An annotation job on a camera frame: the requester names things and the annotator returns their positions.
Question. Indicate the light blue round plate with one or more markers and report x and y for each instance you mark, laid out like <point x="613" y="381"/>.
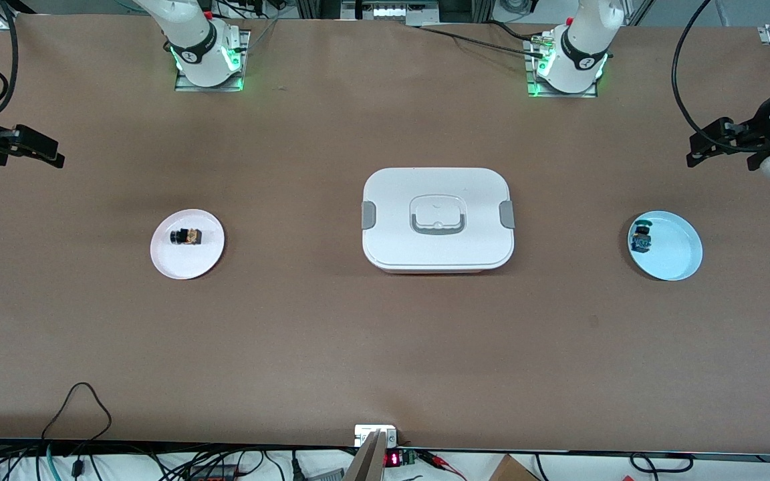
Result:
<point x="676" y="250"/>

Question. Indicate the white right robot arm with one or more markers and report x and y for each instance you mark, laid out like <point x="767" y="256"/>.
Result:
<point x="198" y="40"/>

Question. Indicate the aluminium camera mount profile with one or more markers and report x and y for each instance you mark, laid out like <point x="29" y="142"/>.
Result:
<point x="368" y="461"/>

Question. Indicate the green circuit board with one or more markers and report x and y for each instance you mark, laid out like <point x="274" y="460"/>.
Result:
<point x="409" y="458"/>

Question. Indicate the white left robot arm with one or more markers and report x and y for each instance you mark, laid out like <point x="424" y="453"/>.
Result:
<point x="585" y="47"/>

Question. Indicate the pink round plate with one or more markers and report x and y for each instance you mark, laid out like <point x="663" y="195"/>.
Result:
<point x="184" y="264"/>

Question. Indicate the white mount plate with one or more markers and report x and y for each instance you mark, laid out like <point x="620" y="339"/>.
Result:
<point x="365" y="433"/>

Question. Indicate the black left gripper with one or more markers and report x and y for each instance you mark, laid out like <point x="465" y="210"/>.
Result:
<point x="757" y="133"/>

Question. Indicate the red clip leads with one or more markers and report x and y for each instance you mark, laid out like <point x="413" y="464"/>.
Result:
<point x="442" y="464"/>

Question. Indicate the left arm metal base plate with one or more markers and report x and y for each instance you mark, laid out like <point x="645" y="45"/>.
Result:
<point x="559" y="95"/>

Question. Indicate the brown cardboard box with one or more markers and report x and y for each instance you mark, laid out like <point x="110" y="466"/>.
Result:
<point x="512" y="471"/>

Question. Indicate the white power strip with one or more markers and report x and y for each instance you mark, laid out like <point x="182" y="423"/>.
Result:
<point x="392" y="10"/>

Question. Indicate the white lunch box grey clips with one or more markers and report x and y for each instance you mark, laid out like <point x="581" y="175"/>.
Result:
<point x="472" y="247"/>

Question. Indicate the blue green push button switch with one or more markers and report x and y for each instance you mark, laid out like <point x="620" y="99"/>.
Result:
<point x="641" y="237"/>

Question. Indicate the orange push button switch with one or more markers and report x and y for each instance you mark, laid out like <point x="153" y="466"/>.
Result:
<point x="188" y="236"/>

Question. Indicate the red digit display module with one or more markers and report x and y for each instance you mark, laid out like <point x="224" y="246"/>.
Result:
<point x="392" y="459"/>

